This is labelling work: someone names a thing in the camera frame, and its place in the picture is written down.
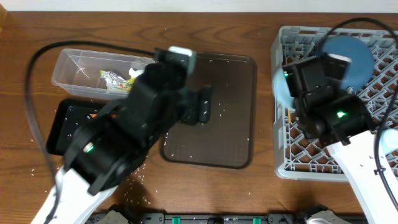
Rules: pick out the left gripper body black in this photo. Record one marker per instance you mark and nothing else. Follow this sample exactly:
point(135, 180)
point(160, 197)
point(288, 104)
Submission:
point(196, 104)

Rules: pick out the white tissue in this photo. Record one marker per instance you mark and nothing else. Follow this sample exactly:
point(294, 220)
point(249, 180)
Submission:
point(135, 73)

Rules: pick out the yellow green snack wrapper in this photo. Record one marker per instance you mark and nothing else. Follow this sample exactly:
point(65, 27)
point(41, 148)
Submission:
point(116, 82)

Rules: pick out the light blue rice bowl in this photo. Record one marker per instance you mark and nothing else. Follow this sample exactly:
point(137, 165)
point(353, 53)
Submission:
point(281, 90)

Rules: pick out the wooden chopstick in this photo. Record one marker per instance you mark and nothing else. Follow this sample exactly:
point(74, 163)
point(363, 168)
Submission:
point(289, 116)

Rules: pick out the orange carrot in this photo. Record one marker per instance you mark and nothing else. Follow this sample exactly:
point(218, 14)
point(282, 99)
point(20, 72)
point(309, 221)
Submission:
point(93, 115)

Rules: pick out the dark blue bowl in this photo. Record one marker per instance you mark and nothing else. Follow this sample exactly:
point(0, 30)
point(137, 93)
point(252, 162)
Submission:
point(361, 68)

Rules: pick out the light blue cup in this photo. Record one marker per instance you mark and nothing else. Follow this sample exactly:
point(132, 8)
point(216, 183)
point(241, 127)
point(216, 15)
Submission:
point(389, 141)

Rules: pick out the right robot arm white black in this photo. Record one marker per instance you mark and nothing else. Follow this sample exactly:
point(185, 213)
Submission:
point(316, 88)

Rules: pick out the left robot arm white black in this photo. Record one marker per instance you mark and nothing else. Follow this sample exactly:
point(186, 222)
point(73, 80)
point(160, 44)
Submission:
point(104, 151)

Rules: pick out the grey dishwasher rack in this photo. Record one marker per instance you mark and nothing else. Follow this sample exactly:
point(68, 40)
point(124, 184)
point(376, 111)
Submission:
point(294, 156)

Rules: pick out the brown serving tray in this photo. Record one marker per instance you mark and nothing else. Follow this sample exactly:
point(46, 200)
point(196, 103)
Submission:
point(227, 139)

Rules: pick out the clear plastic bin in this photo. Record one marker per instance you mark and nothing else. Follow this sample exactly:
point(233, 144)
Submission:
point(79, 72)

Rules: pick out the black tray bin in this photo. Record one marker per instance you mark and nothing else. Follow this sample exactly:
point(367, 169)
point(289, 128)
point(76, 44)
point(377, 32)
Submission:
point(70, 115)

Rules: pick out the black rail at table edge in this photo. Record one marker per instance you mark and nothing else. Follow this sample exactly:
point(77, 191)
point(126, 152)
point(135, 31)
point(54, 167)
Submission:
point(119, 214)

